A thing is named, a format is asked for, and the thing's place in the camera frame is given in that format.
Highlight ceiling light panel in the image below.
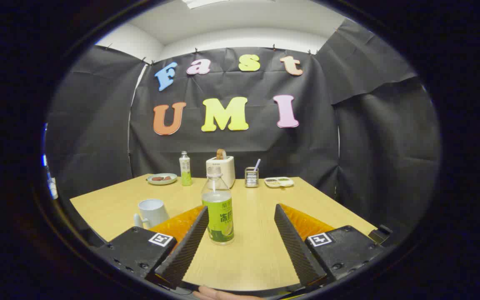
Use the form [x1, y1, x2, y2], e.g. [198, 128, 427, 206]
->
[182, 0, 230, 10]

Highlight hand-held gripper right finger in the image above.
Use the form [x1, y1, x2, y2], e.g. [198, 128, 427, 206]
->
[274, 203, 385, 288]

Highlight white toaster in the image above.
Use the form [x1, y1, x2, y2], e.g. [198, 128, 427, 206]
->
[206, 156, 236, 189]

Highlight white cup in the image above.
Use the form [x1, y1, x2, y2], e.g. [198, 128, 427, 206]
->
[134, 199, 170, 230]

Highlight pale green plate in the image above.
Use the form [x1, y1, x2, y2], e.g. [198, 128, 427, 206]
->
[147, 173, 178, 185]

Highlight clear juice bottle green label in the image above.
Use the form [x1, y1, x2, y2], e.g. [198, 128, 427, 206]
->
[201, 166, 235, 245]

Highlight wooden table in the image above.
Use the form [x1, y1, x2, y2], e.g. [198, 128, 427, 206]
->
[70, 174, 378, 292]

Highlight white divided snack tray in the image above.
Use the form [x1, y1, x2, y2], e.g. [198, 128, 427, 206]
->
[264, 177, 295, 188]

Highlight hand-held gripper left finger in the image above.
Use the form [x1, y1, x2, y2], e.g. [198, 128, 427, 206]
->
[94, 205, 210, 290]

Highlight metal utensil holder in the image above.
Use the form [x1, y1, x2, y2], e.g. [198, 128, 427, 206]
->
[245, 167, 260, 188]

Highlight slim capped bottle green label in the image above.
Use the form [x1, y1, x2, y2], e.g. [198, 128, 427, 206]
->
[179, 151, 192, 187]

